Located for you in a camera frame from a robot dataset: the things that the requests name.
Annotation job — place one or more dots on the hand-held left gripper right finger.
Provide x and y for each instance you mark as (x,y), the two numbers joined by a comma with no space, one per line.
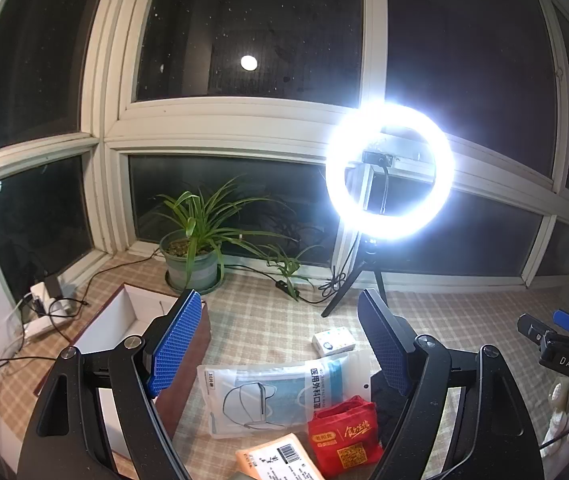
(389,355)

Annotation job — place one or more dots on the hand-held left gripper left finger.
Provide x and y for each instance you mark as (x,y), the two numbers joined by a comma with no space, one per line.
(174,345)

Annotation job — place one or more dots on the white tissue pack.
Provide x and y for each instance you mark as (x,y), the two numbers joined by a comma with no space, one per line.
(332,342)

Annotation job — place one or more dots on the black cloth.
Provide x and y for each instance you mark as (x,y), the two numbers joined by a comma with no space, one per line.
(389,420)

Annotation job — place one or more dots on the red-brown cardboard box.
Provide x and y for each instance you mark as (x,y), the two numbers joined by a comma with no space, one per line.
(114,320)

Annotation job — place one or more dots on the red fabric bag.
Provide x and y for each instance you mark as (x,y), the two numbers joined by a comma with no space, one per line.
(344,435)

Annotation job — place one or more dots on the face mask packet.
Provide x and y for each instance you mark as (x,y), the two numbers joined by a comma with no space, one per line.
(264,390)

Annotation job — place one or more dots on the orange packet with label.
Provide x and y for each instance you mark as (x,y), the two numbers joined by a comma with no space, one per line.
(274,460)

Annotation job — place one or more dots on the grey-green pot saucer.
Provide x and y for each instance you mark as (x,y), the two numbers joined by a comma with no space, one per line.
(214,287)

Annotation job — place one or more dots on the grey-green flower pot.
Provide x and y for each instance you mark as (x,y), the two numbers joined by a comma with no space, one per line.
(189,272)

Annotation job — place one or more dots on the beige checkered tablecloth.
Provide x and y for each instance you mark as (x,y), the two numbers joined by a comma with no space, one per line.
(274,320)

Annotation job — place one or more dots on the black tripod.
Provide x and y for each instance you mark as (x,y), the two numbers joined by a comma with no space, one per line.
(370,248)

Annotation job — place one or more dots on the white rounded charger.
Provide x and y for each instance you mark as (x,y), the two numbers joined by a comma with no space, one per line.
(62,307)

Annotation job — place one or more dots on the green spider plant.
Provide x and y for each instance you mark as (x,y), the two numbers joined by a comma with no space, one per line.
(199,220)

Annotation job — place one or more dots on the white power strip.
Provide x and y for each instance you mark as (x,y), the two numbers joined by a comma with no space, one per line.
(44,327)

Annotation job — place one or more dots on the black power adapter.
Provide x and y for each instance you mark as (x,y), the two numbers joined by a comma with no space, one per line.
(54,287)

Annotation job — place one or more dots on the small spider plantlet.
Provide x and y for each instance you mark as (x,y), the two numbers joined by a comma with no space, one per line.
(289,265)

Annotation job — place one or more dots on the white square charger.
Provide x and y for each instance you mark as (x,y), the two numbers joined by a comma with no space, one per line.
(38,292)

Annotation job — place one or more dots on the white framed window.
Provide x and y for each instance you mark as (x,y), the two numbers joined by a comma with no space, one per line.
(109,125)

